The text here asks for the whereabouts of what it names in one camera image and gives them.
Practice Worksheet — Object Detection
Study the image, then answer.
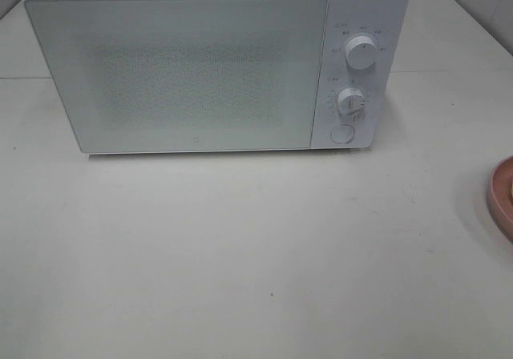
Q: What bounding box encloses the pink round plate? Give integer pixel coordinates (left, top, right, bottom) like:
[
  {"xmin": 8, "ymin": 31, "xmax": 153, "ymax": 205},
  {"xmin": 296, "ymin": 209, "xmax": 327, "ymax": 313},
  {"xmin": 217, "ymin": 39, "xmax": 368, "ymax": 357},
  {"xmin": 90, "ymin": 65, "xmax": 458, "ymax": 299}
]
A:
[{"xmin": 487, "ymin": 156, "xmax": 512, "ymax": 242}]

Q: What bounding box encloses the lower white timer knob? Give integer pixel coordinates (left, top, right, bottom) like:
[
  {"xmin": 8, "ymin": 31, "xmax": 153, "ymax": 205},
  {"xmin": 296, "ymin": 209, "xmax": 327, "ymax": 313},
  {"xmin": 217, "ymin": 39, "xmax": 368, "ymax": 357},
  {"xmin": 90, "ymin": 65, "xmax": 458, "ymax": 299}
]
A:
[{"xmin": 337, "ymin": 87, "xmax": 366, "ymax": 115}]

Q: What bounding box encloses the white microwave oven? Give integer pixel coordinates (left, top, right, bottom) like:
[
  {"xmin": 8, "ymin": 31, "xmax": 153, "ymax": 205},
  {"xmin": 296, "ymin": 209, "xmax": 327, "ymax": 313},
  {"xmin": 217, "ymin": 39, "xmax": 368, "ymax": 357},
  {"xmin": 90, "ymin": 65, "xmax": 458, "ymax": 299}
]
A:
[{"xmin": 23, "ymin": 0, "xmax": 410, "ymax": 156}]

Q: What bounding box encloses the upper white power knob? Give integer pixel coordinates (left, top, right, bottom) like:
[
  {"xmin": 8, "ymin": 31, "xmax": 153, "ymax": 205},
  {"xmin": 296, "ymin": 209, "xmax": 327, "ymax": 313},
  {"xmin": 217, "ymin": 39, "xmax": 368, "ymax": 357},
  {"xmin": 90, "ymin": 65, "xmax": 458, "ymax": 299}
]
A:
[{"xmin": 345, "ymin": 34, "xmax": 378, "ymax": 71}]

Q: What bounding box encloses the round white door button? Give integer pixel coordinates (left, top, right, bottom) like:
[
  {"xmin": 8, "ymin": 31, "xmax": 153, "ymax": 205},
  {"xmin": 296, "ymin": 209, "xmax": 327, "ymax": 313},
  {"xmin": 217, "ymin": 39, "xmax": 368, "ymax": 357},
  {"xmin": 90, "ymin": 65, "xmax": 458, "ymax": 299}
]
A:
[{"xmin": 330, "ymin": 124, "xmax": 355, "ymax": 144}]

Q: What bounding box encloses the white microwave door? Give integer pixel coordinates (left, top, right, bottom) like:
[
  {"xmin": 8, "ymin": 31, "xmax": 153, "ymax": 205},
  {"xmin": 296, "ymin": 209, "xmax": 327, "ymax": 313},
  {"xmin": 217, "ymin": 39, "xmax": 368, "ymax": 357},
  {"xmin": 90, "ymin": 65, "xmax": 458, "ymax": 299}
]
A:
[{"xmin": 26, "ymin": 0, "xmax": 327, "ymax": 154}]

